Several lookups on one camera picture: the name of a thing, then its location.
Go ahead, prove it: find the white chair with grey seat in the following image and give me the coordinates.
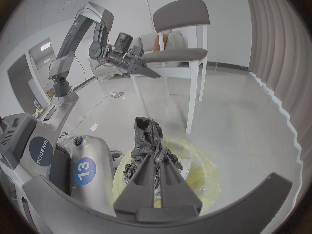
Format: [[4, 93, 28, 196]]
[[131, 0, 210, 134]]

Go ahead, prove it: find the yellow clear plastic bag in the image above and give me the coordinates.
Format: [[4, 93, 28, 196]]
[[113, 136, 223, 215]]

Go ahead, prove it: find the orange cushion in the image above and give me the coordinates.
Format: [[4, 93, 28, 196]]
[[153, 33, 169, 52]]

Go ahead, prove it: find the pale grey curtain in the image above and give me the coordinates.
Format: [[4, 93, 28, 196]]
[[244, 0, 312, 156]]

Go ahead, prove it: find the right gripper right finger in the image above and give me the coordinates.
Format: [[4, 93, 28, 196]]
[[161, 156, 203, 217]]

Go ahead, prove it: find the white trash bin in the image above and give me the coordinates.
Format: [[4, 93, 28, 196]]
[[113, 137, 221, 214]]

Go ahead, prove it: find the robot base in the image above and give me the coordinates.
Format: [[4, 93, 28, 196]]
[[0, 90, 118, 231]]

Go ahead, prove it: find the white cable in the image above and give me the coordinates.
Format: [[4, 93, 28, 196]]
[[70, 93, 114, 134]]

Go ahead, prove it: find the black plastic bag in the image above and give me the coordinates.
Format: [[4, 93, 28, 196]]
[[123, 117, 184, 188]]

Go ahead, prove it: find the black cable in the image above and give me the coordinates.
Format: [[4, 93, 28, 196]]
[[70, 55, 98, 92], [75, 6, 104, 22]]

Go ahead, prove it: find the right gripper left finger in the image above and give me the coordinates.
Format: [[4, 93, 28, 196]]
[[113, 154, 157, 215]]

